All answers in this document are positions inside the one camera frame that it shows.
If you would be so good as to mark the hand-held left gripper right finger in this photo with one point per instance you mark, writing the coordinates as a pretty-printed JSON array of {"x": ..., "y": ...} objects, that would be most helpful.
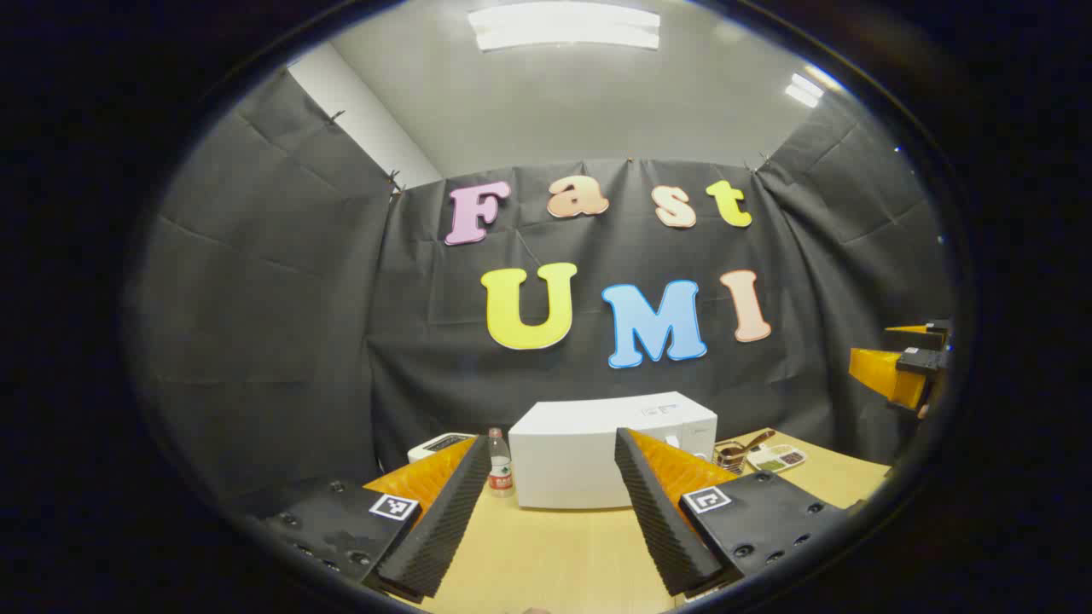
[{"x": 657, "y": 520}]

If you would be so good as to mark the white microwave oven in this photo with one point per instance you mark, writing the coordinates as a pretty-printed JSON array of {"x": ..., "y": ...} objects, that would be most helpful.
[{"x": 572, "y": 460}]

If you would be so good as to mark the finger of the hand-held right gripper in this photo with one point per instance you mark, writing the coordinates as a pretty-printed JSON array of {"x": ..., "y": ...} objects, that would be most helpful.
[
  {"x": 938, "y": 328},
  {"x": 883, "y": 375}
]

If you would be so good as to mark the long ceiling light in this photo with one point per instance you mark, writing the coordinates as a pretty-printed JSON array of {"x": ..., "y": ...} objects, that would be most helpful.
[{"x": 563, "y": 26}]

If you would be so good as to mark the black backdrop cloth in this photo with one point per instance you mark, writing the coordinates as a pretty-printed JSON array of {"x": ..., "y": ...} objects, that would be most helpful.
[{"x": 299, "y": 341}]

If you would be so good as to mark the small ceiling light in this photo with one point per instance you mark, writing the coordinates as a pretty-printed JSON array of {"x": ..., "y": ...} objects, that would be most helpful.
[{"x": 804, "y": 90}]

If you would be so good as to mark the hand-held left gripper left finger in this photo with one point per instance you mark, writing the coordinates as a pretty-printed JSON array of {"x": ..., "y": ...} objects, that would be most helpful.
[{"x": 444, "y": 529}]

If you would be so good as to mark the clear plastic water bottle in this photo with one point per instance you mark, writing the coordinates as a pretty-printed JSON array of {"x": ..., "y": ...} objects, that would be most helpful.
[{"x": 501, "y": 469}]

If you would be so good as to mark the white divided grain dish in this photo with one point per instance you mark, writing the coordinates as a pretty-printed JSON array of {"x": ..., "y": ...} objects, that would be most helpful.
[{"x": 776, "y": 459}]

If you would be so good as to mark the white toaster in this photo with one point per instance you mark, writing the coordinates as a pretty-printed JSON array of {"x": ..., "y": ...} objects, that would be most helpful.
[{"x": 431, "y": 445}]

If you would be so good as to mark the brown wooden spoon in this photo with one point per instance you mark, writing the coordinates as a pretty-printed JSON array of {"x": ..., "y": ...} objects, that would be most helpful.
[{"x": 759, "y": 439}]

